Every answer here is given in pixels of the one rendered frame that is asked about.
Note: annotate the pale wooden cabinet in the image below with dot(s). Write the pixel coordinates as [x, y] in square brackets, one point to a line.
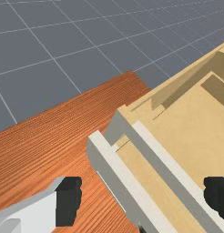
[177, 136]

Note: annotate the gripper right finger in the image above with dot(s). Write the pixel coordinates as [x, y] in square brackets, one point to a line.
[218, 197]

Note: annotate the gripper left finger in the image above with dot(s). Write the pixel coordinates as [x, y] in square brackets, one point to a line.
[41, 209]

